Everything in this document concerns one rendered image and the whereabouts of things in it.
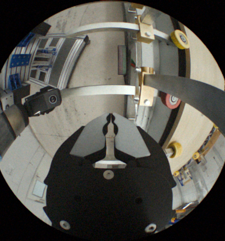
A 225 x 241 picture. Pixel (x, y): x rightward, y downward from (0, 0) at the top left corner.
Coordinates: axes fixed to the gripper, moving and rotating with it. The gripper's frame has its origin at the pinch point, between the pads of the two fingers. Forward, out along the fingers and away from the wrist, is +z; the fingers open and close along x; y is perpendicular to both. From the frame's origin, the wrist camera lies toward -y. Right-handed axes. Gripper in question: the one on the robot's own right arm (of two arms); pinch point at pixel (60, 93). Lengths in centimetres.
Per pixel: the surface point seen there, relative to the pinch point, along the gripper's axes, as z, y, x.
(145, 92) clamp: -4.5, -32.6, 0.3
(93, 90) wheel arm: -3.5, -15.7, 0.0
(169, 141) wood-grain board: -8, -51, 22
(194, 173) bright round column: -35, -338, 231
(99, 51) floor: 83, -6, -44
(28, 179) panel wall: -54, 226, 185
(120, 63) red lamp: 12.3, -25.9, -11.7
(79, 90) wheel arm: -3.5, -10.8, -0.3
